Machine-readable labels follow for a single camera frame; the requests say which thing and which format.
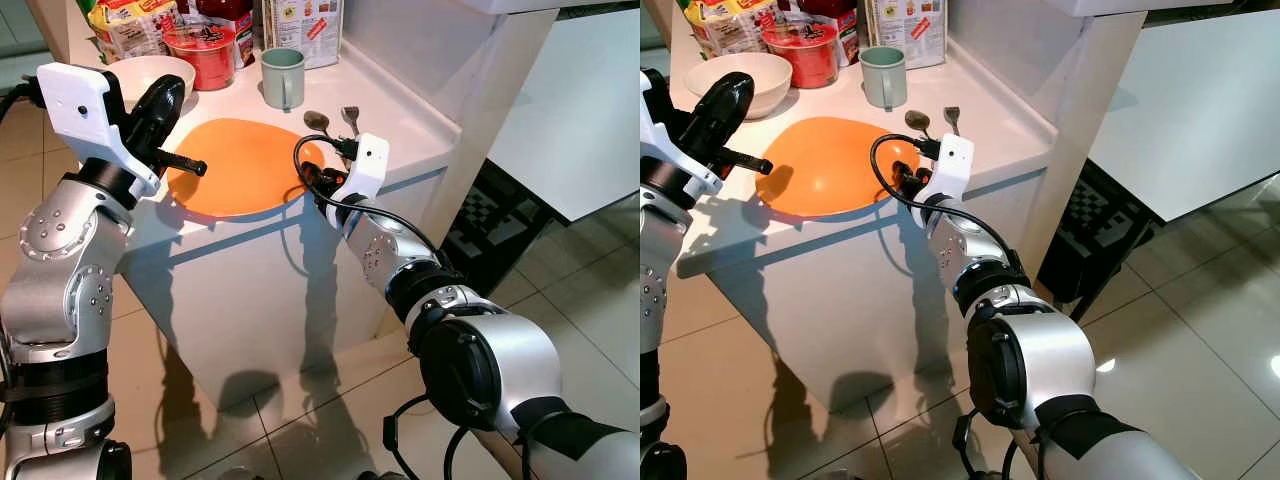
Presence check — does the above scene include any orange plate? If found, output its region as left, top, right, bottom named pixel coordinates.
left=757, top=116, right=922, bottom=219
left=165, top=117, right=327, bottom=220

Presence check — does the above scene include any white ceramic bowl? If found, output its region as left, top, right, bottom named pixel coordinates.
left=105, top=55, right=198, bottom=111
left=685, top=52, right=794, bottom=121

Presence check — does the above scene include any red pot with lid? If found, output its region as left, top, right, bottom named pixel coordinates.
left=760, top=22, right=839, bottom=89
left=163, top=22, right=239, bottom=91

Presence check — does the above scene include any colourful snack packet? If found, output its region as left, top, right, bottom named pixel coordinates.
left=685, top=0, right=776, bottom=58
left=88, top=0, right=181, bottom=63

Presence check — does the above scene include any white counter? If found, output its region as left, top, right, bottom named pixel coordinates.
left=665, top=0, right=1146, bottom=411
left=60, top=0, right=561, bottom=411

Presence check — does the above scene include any red food box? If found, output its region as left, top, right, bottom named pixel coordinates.
left=800, top=0, right=860, bottom=67
left=195, top=0, right=257, bottom=67

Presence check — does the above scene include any pale green mug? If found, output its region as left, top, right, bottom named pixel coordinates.
left=260, top=47, right=307, bottom=112
left=858, top=46, right=909, bottom=112

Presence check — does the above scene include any white table with black legs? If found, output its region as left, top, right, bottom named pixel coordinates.
left=490, top=10, right=641, bottom=223
left=1088, top=10, right=1280, bottom=223

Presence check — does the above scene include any printed white carton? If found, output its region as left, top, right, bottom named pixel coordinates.
left=262, top=0, right=344, bottom=69
left=865, top=0, right=948, bottom=69

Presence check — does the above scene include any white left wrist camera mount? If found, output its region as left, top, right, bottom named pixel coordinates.
left=640, top=95, right=728, bottom=201
left=36, top=62, right=163, bottom=198

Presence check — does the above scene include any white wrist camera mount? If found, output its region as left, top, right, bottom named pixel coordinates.
left=36, top=62, right=163, bottom=198
left=640, top=95, right=728, bottom=201
left=928, top=134, right=977, bottom=208
left=343, top=132, right=392, bottom=208

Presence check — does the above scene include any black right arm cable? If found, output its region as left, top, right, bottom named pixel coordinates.
left=293, top=133, right=446, bottom=266
left=868, top=132, right=1021, bottom=271

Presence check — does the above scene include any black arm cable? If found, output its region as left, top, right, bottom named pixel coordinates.
left=0, top=80, right=46, bottom=109
left=868, top=132, right=1021, bottom=271
left=293, top=133, right=446, bottom=266

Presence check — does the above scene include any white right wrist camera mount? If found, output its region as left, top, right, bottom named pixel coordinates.
left=928, top=134, right=977, bottom=208
left=343, top=132, right=392, bottom=208

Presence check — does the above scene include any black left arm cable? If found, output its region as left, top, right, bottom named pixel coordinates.
left=0, top=80, right=46, bottom=109

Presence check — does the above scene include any black right shoulder cable loop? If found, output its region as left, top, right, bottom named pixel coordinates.
left=382, top=394, right=473, bottom=480
left=951, top=408, right=1047, bottom=480

